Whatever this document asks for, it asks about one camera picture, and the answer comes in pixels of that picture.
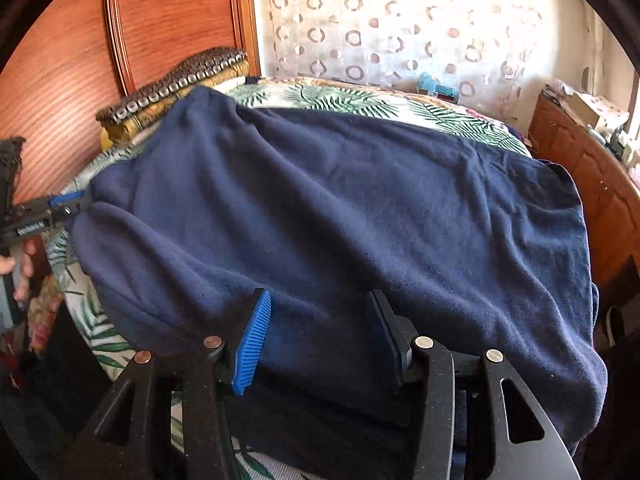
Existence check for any cardboard box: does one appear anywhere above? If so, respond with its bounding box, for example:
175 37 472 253
567 91 629 129

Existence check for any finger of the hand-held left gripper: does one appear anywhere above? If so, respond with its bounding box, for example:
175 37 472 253
49 190 87 209
51 199 96 221

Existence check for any circle patterned curtain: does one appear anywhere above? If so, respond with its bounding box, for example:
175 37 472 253
250 0 602 127

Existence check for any yellow patterned cushion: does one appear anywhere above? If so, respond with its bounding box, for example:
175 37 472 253
100 60 251 147

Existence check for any floral leaf bedspread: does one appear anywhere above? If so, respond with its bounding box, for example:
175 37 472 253
27 76 533 480

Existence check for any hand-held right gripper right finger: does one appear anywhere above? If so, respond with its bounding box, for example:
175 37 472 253
365 288 546 480

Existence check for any wooden dresser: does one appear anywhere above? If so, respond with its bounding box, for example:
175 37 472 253
527 92 640 287

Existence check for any person's left hand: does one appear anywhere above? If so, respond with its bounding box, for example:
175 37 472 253
0 241 38 303

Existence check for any wooden headboard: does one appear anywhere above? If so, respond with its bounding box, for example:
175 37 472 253
0 0 262 207

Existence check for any navy blue sweatshirt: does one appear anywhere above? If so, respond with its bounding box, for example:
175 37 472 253
67 85 609 480

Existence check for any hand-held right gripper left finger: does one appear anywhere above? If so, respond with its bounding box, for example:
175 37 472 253
80 287 274 480

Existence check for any teal toy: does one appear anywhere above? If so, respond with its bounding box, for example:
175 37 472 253
417 72 459 101

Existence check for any dark round container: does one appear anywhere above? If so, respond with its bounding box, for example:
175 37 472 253
597 302 632 357

